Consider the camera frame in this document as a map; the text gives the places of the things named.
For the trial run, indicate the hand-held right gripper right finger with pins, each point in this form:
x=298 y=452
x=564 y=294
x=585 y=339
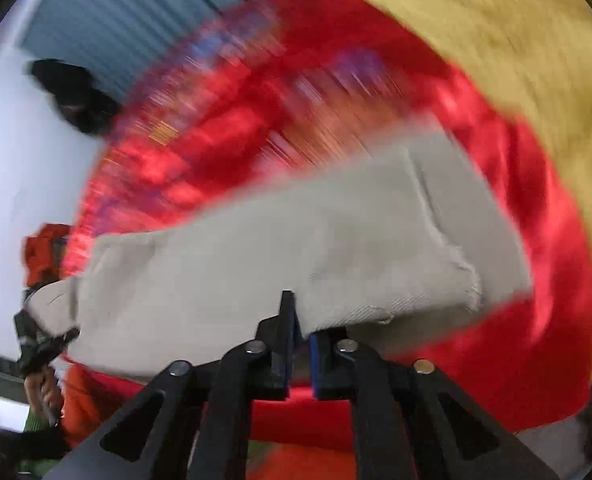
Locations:
x=321 y=370

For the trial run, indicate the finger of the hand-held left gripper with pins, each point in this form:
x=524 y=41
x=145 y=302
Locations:
x=62 y=338

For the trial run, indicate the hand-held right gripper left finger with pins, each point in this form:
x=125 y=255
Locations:
x=281 y=360

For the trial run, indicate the beige pants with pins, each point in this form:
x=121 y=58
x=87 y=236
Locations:
x=276 y=250

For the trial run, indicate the person's left hand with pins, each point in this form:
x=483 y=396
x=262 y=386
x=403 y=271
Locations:
x=43 y=395

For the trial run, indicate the orange clothes pile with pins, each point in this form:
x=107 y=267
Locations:
x=43 y=255

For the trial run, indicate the black hanging bag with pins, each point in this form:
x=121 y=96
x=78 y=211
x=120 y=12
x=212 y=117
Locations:
x=76 y=95

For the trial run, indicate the red floral satin blanket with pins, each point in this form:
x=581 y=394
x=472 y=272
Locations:
x=326 y=85

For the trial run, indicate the grey-blue vertical blinds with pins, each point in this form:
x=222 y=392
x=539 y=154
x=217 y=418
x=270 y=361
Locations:
x=126 y=5

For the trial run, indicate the yellow knit blanket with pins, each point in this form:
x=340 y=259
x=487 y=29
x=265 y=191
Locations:
x=500 y=35

